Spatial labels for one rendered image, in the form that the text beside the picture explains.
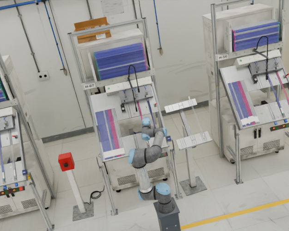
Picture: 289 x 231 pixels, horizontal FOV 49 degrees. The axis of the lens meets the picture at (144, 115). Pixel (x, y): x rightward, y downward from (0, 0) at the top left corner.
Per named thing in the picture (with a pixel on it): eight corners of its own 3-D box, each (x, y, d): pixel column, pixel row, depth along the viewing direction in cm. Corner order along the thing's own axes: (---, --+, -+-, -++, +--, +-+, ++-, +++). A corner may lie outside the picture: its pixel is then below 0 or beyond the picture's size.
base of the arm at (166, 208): (177, 210, 261) (175, 201, 257) (159, 215, 259) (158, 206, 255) (171, 198, 275) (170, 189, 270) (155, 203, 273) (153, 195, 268)
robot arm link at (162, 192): (171, 203, 256) (169, 190, 250) (155, 203, 259) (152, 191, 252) (172, 193, 266) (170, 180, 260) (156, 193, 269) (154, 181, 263)
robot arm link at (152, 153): (159, 151, 227) (166, 123, 271) (145, 152, 229) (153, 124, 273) (162, 165, 231) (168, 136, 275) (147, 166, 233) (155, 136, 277)
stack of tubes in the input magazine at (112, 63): (147, 70, 325) (143, 45, 312) (99, 80, 321) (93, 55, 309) (145, 66, 336) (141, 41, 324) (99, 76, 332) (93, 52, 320)
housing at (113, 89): (151, 87, 340) (152, 83, 326) (107, 97, 336) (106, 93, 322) (150, 80, 342) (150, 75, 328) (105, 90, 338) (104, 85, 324)
